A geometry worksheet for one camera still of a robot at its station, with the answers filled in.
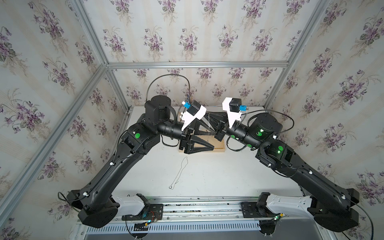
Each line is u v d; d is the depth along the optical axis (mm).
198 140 411
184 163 905
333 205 371
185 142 415
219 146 961
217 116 464
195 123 411
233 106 397
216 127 480
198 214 732
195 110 389
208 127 478
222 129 436
